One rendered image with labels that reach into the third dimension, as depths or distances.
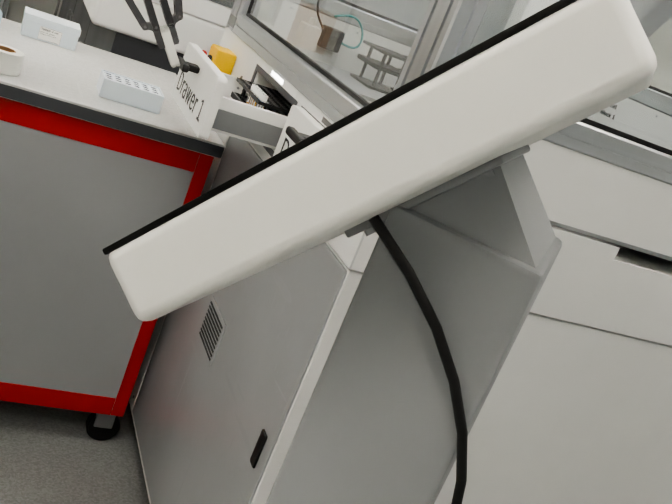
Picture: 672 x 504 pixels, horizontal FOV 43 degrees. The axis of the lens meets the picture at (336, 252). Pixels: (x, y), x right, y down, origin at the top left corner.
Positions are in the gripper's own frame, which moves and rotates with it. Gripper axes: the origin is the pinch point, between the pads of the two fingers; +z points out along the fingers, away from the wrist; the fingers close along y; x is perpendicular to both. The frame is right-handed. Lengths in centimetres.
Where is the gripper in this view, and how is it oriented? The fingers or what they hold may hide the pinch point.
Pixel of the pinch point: (169, 46)
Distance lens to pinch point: 157.3
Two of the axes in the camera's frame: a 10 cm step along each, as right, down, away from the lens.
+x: -3.2, -4.1, 8.5
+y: 9.3, -3.3, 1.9
